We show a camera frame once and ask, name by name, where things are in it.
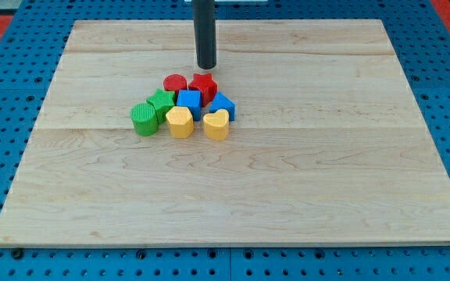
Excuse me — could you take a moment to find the yellow pentagon block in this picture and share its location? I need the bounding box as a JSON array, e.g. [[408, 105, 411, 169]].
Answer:
[[166, 106, 195, 139]]

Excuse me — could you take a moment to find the green cylinder block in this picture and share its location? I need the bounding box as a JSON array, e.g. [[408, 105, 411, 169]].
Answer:
[[130, 103, 159, 137]]

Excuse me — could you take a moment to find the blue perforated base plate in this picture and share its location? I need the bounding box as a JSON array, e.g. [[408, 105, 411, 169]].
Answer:
[[0, 0, 450, 280]]

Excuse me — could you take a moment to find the blue cube block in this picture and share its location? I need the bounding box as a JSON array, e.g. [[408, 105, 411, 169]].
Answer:
[[177, 90, 202, 122]]

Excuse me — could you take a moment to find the green star block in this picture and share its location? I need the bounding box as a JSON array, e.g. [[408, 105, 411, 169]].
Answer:
[[146, 88, 176, 124]]

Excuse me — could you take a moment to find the black cylindrical robot arm rod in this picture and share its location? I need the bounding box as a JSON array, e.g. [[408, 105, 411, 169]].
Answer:
[[192, 0, 216, 69]]

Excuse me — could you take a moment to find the blue triangle block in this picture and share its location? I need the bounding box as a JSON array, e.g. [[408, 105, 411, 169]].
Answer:
[[209, 92, 236, 121]]

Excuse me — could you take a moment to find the red star block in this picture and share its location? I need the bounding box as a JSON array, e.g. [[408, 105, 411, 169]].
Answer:
[[188, 73, 218, 107]]

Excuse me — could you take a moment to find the light wooden board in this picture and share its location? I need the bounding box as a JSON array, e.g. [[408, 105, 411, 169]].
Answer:
[[0, 20, 450, 248]]

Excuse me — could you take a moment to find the red cylinder block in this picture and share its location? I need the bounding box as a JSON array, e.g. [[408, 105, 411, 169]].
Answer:
[[162, 73, 188, 94]]

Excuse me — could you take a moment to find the yellow heart block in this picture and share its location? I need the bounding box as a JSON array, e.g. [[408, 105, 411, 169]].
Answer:
[[202, 109, 229, 141]]

